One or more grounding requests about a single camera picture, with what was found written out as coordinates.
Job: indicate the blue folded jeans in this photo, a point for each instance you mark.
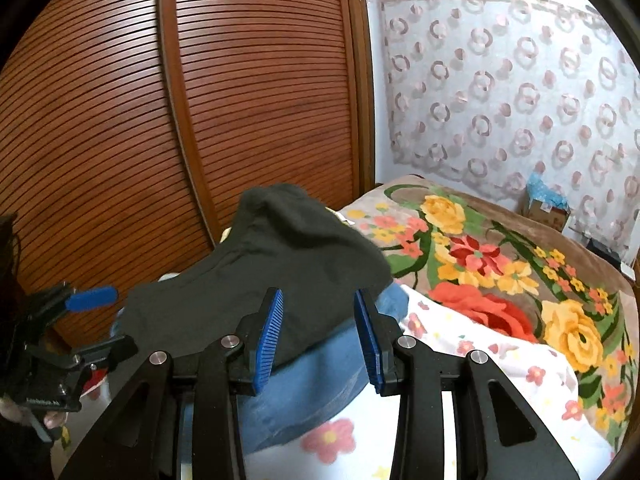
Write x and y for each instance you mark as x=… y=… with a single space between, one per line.
x=320 y=385

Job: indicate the person's left hand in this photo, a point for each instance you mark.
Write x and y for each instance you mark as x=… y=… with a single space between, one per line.
x=53 y=421

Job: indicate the black pants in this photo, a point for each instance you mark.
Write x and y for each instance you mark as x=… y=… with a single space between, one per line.
x=280 y=260

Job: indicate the brown floral blanket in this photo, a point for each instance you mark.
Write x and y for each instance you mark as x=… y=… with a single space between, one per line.
x=500 y=260

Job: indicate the white floral bed sheet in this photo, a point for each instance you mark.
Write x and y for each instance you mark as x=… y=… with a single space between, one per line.
x=475 y=410

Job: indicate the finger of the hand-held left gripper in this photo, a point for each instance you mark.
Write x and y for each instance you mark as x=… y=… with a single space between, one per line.
x=105 y=352
x=92 y=299

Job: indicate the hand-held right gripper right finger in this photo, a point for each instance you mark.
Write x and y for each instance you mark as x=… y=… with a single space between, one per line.
x=367 y=340

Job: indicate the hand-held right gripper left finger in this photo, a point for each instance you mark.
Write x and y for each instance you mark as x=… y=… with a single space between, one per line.
x=267 y=340

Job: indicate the small cardboard box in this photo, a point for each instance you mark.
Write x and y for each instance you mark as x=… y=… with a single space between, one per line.
x=545 y=217

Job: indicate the black box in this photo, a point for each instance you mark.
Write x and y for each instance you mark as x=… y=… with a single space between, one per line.
x=600 y=252

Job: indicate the wooden slatted wardrobe door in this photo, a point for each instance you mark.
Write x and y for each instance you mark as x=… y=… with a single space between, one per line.
x=90 y=135
x=270 y=75

